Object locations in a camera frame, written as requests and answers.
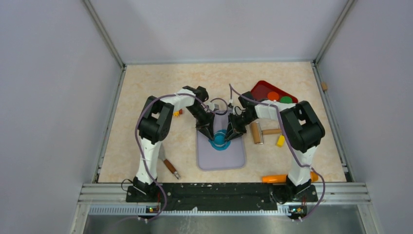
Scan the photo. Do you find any red plate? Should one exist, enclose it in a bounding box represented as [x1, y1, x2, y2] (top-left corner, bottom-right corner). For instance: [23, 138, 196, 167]
[251, 80, 298, 103]

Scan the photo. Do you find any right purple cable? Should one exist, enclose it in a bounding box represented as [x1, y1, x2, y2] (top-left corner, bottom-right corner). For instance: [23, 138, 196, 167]
[228, 84, 326, 220]

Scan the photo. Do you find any orange dough disc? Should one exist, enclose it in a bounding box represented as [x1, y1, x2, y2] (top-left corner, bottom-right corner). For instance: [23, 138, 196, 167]
[267, 92, 280, 101]

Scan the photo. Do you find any metal scraper wooden handle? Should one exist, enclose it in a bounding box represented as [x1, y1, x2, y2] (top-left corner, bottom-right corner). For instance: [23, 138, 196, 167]
[158, 144, 181, 179]

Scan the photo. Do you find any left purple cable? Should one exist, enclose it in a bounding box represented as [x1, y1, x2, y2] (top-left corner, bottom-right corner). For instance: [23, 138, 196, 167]
[121, 93, 231, 222]

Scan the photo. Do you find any purple cable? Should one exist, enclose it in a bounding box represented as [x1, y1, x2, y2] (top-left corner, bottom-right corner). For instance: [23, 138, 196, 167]
[228, 84, 326, 220]
[121, 93, 231, 222]

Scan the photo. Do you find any orange toy car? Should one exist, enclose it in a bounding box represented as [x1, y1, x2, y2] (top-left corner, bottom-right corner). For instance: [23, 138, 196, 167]
[173, 109, 183, 117]

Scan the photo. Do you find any green dough disc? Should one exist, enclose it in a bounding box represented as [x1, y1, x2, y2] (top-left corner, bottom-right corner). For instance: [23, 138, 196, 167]
[280, 96, 293, 104]

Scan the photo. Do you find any small wooden block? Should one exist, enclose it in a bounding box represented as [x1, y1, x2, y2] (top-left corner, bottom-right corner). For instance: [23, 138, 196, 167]
[320, 82, 328, 92]

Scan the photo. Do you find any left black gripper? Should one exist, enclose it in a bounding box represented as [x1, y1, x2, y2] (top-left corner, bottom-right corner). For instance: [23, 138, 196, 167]
[186, 105, 214, 140]

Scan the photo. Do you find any lavender plastic tray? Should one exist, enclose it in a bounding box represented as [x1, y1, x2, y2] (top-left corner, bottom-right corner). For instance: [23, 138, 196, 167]
[196, 113, 246, 171]

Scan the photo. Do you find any yellow block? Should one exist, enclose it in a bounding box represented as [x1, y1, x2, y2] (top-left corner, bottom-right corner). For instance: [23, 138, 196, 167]
[276, 135, 285, 147]

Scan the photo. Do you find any blue dough piece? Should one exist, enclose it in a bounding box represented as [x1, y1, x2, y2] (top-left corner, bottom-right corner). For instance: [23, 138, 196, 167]
[208, 130, 230, 151]

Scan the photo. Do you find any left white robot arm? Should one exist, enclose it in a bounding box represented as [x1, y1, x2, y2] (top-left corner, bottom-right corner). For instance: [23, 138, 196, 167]
[133, 86, 215, 202]

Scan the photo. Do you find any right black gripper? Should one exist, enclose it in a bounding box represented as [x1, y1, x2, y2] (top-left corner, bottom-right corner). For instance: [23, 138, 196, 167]
[224, 113, 256, 143]

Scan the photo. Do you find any orange carrot toy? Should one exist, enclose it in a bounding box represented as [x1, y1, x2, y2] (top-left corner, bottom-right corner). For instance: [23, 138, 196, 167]
[261, 172, 319, 183]

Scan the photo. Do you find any round metal cutter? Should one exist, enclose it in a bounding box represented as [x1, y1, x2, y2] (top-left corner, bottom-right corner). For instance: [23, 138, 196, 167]
[213, 130, 228, 148]

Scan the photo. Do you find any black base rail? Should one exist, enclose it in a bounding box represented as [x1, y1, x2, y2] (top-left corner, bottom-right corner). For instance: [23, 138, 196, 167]
[126, 183, 319, 212]

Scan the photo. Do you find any wooden rolling pin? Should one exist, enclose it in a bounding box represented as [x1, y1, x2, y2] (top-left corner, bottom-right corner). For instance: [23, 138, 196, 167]
[249, 122, 282, 145]

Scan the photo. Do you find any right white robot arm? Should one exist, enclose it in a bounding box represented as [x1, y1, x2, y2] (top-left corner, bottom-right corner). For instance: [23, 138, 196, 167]
[224, 92, 325, 201]

